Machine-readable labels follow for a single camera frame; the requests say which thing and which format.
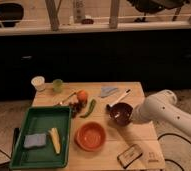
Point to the blue sponge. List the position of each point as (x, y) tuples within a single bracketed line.
[(34, 140)]

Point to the dark grape bunch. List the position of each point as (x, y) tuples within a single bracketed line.
[(77, 107)]

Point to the black framed card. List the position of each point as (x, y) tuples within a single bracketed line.
[(127, 157)]

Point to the orange fruit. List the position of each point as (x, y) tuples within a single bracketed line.
[(82, 95)]

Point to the orange bowl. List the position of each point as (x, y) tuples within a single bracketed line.
[(90, 137)]

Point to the green plastic tray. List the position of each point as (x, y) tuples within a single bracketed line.
[(40, 120)]

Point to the metal spoon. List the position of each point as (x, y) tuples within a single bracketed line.
[(66, 99)]

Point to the green cup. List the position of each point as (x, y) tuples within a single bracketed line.
[(57, 85)]

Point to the green chili pepper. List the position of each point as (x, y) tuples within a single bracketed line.
[(90, 109)]

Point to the white cup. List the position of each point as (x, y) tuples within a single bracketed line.
[(38, 83)]

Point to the dark maroon bowl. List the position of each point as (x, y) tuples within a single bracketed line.
[(120, 113)]

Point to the grey blue cloth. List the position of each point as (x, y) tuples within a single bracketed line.
[(107, 91)]

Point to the yellow corn cob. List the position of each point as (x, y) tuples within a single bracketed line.
[(55, 139)]

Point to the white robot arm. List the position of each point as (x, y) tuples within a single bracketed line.
[(162, 105)]

